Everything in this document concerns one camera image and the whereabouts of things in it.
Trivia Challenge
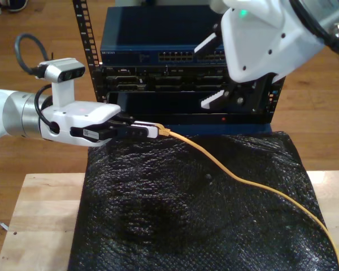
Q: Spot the yellow network cable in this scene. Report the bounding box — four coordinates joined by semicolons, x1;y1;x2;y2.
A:
155;124;339;271

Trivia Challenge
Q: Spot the black rack server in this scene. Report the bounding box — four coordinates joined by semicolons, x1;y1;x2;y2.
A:
92;64;232;93

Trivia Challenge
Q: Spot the black bubble wrap mat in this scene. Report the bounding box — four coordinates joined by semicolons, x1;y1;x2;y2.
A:
67;131;338;271

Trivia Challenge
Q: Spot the blue rack base plate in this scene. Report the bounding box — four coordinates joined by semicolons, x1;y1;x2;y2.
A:
158;123;273;136

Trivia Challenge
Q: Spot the blue network switch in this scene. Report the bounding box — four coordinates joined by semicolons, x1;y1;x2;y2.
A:
99;5;229;65

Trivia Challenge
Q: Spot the black perforated rack post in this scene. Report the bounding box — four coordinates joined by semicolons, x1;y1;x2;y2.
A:
267;77;286;124
72;0;107;105

